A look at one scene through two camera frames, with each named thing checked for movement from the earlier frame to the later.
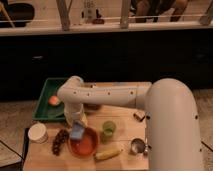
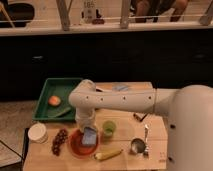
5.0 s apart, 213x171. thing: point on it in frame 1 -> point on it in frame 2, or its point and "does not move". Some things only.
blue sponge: [77, 131] -> [89, 136]
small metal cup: [137, 145] does not move
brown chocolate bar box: [139, 115] does not move
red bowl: [87, 145] does not move
